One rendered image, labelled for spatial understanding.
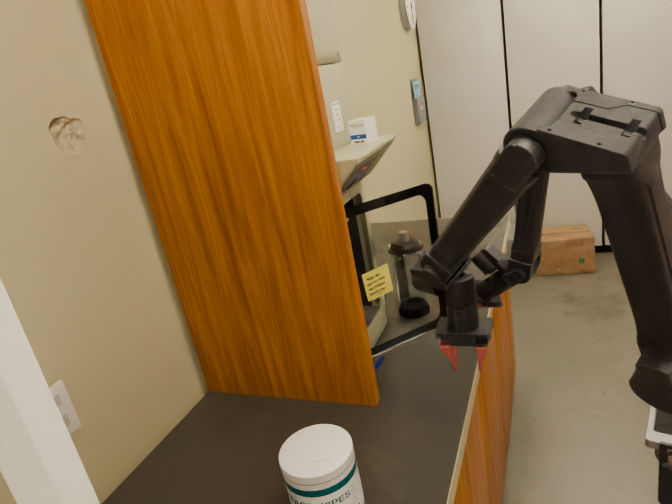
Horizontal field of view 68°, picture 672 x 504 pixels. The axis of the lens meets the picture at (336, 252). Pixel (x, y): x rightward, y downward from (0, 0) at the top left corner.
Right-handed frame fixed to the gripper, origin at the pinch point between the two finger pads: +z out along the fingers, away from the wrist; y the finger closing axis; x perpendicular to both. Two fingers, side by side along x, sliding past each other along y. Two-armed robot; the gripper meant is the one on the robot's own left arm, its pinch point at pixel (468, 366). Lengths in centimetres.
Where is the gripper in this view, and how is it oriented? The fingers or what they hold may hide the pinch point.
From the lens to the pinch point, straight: 104.1
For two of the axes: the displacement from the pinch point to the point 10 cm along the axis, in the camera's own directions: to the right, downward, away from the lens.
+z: 1.8, 9.3, 3.3
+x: -3.5, 3.7, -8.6
